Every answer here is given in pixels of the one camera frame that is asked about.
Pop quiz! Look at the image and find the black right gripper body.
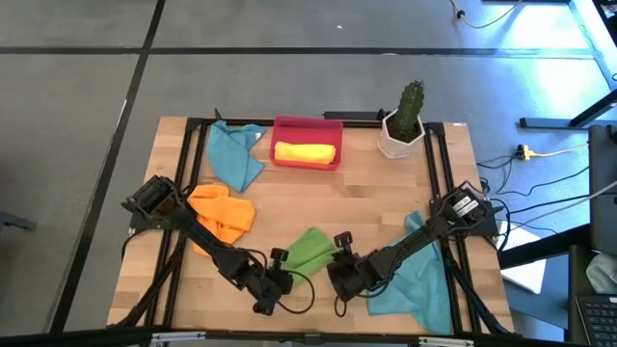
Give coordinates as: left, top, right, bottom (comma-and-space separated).
327, 231, 382, 303

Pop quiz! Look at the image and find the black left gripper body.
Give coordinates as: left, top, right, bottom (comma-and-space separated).
253, 248, 294, 316

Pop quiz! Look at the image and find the green microfiber towel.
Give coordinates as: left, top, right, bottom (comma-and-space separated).
281, 227, 338, 287

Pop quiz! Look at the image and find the yellow microfiber towel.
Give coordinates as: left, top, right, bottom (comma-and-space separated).
273, 141, 337, 166

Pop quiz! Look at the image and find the pink plastic basket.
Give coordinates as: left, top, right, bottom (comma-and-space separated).
268, 115, 344, 172

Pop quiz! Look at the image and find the blue microfiber towel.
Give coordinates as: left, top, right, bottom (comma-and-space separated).
205, 120, 267, 194
365, 210, 452, 334

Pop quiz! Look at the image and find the orange microfiber towel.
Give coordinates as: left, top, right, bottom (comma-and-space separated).
186, 183, 257, 256

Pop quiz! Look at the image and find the black crossbar with silver brackets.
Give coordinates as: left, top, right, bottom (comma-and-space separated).
0, 326, 570, 347

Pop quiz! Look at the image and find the white hexagonal plant pot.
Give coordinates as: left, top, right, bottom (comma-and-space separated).
377, 109, 426, 160

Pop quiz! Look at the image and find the white sheet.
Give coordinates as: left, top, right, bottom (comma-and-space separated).
499, 225, 549, 295

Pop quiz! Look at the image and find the green cactus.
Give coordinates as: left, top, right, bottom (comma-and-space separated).
395, 79, 426, 141

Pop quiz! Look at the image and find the black desk beam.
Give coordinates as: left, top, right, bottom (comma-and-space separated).
498, 224, 592, 270

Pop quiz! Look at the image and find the grey cloth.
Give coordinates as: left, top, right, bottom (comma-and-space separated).
585, 252, 617, 295

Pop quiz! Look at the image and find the black desk foot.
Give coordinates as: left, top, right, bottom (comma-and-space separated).
519, 89, 617, 130

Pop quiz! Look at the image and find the black laptop keyboard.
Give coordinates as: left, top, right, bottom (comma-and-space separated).
575, 294, 617, 347

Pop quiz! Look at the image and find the black monitor panel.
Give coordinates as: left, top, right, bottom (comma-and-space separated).
587, 123, 617, 256

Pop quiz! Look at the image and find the grey floor object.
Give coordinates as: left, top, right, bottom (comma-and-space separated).
0, 210, 38, 231

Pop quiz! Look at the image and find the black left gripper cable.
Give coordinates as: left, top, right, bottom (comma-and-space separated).
240, 248, 317, 315

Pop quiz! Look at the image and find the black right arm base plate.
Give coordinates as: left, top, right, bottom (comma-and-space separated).
431, 198, 500, 237

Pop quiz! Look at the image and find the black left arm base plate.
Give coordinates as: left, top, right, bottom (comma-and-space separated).
128, 200, 199, 231

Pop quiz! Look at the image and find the black aluminium table frame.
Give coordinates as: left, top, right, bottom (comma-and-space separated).
108, 115, 515, 338

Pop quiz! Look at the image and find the yellow plug with cable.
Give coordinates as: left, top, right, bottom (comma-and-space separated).
515, 143, 590, 161

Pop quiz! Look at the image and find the black power cable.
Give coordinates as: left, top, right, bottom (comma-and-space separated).
500, 191, 617, 216

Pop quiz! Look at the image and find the grey cable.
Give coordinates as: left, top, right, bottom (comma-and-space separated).
510, 180, 617, 227

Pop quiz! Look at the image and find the cream floor cable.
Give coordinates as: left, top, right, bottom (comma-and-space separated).
448, 0, 524, 30

